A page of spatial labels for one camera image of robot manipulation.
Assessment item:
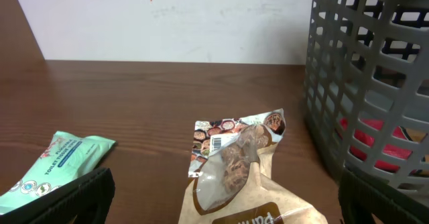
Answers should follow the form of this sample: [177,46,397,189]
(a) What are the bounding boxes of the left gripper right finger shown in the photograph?
[339,168,428,224]

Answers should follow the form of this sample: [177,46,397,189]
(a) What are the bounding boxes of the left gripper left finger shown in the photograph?
[1,167,115,224]

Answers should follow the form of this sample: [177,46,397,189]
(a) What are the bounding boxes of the orange pasta packet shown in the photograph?
[336,117,429,174]

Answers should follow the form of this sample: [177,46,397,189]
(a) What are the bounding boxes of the brown snack pouch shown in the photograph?
[178,109,327,224]

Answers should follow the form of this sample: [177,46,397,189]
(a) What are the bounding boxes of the mint toilet tissue wipes pack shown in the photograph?
[1,131,115,215]

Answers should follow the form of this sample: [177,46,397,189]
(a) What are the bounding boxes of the grey plastic basket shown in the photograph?
[304,0,428,205]

